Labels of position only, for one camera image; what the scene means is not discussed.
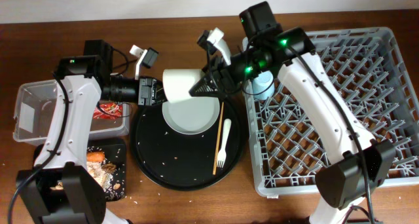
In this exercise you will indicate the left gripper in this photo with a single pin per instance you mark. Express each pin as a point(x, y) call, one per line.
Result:
point(149, 90)

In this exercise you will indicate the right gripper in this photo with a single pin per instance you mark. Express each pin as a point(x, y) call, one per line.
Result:
point(224, 74)

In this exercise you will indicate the cream plastic cup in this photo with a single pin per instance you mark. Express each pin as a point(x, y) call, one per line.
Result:
point(178, 82)

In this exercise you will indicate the light grey plate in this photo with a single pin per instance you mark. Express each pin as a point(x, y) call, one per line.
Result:
point(192, 116)

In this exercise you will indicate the red snack wrapper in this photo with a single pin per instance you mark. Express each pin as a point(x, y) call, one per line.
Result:
point(108, 111)

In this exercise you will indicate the wooden chopstick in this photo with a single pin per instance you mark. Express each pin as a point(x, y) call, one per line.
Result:
point(218, 139)

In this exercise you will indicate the blue plastic cup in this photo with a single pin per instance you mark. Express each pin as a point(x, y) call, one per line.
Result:
point(263, 86)

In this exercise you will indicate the white plastic fork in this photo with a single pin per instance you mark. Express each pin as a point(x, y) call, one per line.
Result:
point(222, 154)

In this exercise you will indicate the orange carrot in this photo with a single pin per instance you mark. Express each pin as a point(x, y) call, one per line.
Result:
point(97, 156)

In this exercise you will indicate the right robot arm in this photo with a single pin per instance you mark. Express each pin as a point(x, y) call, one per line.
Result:
point(358, 162)

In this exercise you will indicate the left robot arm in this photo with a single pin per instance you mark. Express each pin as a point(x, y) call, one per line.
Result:
point(82, 82)

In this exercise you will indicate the grey dishwasher rack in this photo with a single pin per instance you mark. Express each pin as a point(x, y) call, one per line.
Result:
point(366, 67)

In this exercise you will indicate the black rectangular tray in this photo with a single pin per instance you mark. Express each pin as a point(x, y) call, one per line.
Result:
point(51, 175)

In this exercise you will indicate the round black serving tray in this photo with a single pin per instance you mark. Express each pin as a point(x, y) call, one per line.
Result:
point(180, 162)

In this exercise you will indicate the food scraps pile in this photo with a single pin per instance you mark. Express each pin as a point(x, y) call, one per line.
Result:
point(109, 174)

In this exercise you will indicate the clear plastic bin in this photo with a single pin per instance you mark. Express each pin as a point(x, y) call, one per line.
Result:
point(34, 110)

